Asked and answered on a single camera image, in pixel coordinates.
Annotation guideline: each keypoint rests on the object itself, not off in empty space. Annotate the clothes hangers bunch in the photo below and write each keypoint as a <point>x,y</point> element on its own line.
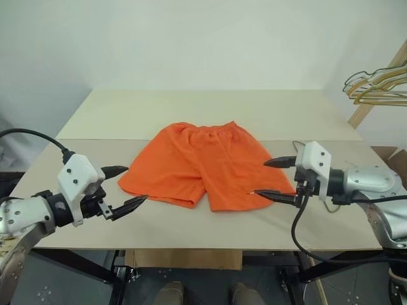
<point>381,104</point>

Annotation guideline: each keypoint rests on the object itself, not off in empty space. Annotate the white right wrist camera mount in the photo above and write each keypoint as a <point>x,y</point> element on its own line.
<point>313,159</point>

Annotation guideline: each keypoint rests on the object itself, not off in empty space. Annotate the grey bolted base plate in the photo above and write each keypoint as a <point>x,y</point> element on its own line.
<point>57,282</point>
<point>349,286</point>

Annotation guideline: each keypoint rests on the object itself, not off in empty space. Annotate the black table frame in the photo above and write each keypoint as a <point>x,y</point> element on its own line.
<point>105,270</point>

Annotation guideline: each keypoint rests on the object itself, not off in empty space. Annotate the dark rounded foot shape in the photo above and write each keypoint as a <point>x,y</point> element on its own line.
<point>170,294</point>
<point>246,294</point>

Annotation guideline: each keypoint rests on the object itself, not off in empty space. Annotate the orange shorts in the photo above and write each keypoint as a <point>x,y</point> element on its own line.
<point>190,165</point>

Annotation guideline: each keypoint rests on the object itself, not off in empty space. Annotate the cardboard sheet under table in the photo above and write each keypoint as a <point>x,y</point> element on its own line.
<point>184,259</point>

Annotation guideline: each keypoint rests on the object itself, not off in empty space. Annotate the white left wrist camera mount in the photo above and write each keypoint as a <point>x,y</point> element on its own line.
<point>76,171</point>

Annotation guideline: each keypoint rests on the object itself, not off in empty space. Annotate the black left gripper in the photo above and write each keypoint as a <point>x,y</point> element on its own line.
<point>95,203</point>

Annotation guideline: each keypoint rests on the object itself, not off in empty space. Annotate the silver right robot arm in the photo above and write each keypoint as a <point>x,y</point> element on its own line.
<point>372,181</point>

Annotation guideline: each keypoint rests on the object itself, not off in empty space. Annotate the thin wooden bar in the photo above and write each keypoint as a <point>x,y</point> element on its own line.
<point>319,282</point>

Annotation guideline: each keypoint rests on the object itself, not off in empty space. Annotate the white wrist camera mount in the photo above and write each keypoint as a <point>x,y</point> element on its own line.
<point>76,171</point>
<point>313,159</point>

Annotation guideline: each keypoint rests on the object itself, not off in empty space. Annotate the wooden clothes rack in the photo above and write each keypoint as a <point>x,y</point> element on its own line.
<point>361,114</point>

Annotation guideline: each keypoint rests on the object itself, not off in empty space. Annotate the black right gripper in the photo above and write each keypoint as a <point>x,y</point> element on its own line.
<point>306,185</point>

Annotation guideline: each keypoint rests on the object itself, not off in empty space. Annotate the open cardboard box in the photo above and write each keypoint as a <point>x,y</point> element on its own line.
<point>397,159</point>

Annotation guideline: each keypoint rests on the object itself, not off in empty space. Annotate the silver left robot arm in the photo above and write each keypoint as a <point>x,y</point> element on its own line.
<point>22,213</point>

